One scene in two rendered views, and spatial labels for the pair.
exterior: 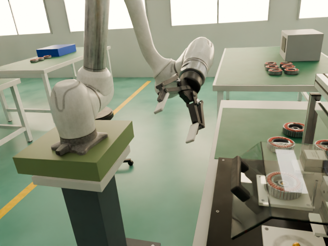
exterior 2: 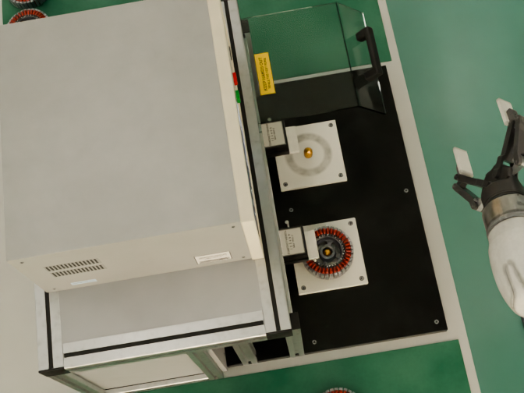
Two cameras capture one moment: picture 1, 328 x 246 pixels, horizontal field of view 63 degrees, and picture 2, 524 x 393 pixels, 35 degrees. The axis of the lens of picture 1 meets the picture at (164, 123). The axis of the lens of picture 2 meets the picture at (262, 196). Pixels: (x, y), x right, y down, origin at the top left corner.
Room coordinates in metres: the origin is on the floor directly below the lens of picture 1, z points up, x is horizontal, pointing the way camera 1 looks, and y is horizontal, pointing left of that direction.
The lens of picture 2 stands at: (1.16, -0.60, 2.53)
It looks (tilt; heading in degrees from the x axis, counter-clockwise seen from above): 69 degrees down; 166
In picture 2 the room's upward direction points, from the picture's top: 12 degrees counter-clockwise
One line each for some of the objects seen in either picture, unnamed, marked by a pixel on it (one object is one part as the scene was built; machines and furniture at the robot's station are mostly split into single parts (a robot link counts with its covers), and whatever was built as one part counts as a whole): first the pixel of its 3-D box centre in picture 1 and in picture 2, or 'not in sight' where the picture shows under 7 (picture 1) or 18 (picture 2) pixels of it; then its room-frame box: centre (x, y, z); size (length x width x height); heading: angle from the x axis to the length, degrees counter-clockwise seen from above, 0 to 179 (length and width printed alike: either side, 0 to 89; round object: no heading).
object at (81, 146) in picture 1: (75, 138); not in sight; (1.04, 0.38, 0.86); 0.22 x 0.18 x 0.06; 154
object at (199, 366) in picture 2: not in sight; (143, 369); (0.78, -0.81, 0.91); 0.28 x 0.03 x 0.32; 73
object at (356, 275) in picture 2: not in sight; (327, 256); (0.70, -0.37, 0.78); 0.15 x 0.15 x 0.01; 73
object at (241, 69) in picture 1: (270, 94); not in sight; (2.80, -1.20, 0.37); 1.85 x 1.10 x 0.75; 163
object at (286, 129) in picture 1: (295, 129); not in sight; (1.15, -0.63, 0.77); 0.11 x 0.11 x 0.04
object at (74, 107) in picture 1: (72, 106); not in sight; (1.07, 0.38, 1.00); 0.18 x 0.16 x 0.22; 166
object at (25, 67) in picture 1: (63, 79); not in sight; (4.33, 1.58, 0.37); 1.90 x 0.90 x 0.75; 163
